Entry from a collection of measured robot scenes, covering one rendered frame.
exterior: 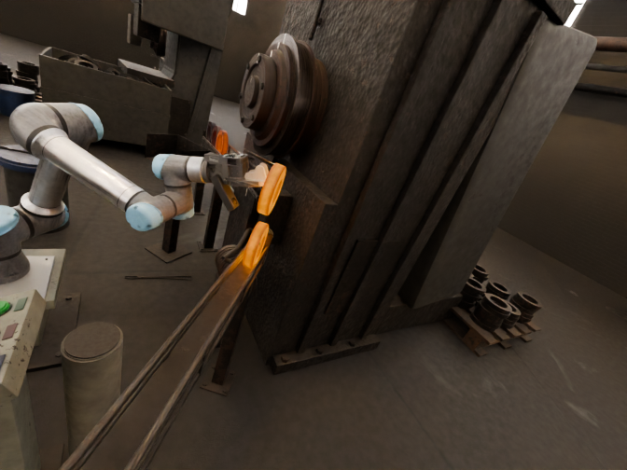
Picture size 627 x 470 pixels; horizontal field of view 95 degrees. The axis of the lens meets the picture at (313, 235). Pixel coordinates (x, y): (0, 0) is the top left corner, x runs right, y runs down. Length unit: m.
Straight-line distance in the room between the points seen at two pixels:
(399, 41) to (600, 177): 6.03
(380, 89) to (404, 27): 0.16
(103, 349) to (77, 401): 0.16
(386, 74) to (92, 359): 1.08
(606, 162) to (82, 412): 6.93
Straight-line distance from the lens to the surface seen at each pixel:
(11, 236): 1.35
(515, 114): 1.56
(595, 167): 6.88
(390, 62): 1.02
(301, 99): 1.15
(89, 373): 0.90
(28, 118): 1.06
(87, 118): 1.15
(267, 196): 0.80
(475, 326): 2.42
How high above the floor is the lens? 1.19
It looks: 25 degrees down
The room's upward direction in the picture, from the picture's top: 20 degrees clockwise
